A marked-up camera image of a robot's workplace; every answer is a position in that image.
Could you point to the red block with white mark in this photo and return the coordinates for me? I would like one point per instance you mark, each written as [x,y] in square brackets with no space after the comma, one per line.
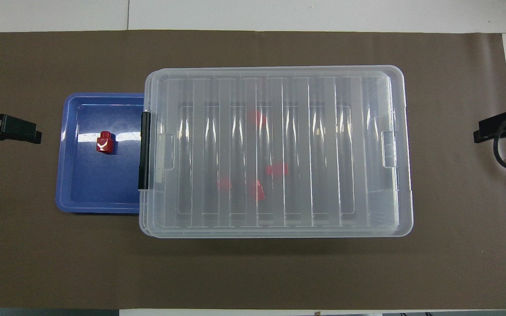
[106,143]

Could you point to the clear plastic storage box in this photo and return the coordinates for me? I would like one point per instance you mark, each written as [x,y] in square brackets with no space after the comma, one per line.
[141,221]

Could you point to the black box latch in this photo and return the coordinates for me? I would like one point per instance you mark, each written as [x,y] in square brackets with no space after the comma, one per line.
[144,149]

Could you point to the blue plastic tray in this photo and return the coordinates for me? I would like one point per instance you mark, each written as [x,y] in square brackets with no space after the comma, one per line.
[95,184]

